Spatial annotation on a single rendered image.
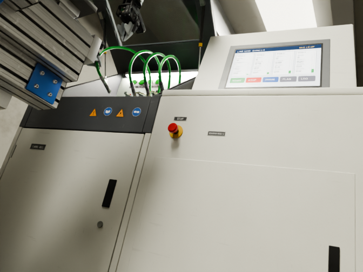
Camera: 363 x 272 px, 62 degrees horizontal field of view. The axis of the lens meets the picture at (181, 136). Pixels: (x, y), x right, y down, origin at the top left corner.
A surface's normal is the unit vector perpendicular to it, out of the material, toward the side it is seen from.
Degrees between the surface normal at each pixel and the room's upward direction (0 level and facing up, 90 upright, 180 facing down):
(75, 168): 90
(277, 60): 76
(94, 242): 90
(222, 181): 90
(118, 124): 90
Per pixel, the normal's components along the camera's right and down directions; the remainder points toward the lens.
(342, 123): -0.35, -0.40
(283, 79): -0.29, -0.61
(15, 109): 0.85, -0.01
